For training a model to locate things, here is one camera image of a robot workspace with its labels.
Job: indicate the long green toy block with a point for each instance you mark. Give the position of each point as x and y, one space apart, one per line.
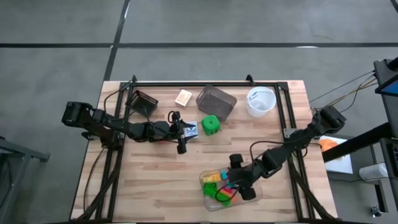
224 202

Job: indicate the black equipment tower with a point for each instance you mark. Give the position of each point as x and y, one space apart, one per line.
388 109

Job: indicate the red studded toy block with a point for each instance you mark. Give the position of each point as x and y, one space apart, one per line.
229 186

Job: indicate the grey metal cart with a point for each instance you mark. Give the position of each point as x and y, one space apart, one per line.
18 152

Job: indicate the white sheet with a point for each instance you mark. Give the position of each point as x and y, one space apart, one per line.
342 165

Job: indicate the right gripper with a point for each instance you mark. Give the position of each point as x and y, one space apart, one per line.
245 175

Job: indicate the white roll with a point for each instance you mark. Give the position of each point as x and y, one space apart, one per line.
373 171

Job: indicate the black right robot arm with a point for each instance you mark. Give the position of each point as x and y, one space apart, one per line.
298 137

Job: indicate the small cream box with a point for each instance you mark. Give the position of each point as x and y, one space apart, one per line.
183 98

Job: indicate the clear plastic bin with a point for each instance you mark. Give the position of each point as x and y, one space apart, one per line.
211 205

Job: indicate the grey translucent bin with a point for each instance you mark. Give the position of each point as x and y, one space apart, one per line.
216 102

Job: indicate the white playing card box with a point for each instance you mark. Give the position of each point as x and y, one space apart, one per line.
192 133

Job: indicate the blue toy block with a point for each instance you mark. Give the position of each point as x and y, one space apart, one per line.
224 175

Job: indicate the long orange toy block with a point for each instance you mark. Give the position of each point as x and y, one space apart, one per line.
232 196

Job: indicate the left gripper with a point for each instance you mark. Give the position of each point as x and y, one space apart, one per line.
161 130

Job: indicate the black table-edge clamp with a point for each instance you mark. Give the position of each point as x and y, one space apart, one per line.
87 136

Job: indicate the green foam dice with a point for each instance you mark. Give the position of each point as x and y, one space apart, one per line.
209 127

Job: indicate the small caster wheel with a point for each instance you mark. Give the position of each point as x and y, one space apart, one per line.
376 211

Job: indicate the small black box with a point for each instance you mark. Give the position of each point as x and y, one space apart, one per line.
143 104

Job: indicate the orange object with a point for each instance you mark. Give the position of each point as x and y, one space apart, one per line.
328 144

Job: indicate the yellow toy block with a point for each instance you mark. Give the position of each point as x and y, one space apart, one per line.
207 180
216 178

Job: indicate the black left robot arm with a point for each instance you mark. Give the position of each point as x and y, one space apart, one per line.
124 129

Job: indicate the black diagonal beam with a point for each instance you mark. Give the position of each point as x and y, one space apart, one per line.
357 143

